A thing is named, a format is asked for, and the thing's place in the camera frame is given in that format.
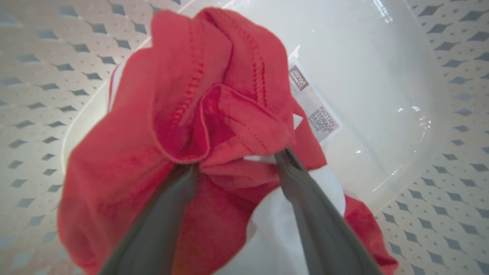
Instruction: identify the white perforated laundry basket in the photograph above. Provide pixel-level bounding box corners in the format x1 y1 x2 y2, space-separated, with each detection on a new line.
0 0 489 275

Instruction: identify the red cloth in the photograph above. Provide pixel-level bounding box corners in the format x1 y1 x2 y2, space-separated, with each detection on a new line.
57 6 400 275

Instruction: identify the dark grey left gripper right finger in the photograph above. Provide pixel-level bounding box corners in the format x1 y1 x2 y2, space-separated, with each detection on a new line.
274 148 383 275

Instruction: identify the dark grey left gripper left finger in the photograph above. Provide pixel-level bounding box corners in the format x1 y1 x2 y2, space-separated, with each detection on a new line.
98 163 200 275

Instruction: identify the white basket label sticker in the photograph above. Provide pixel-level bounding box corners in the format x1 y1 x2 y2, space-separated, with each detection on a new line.
288 45 343 144

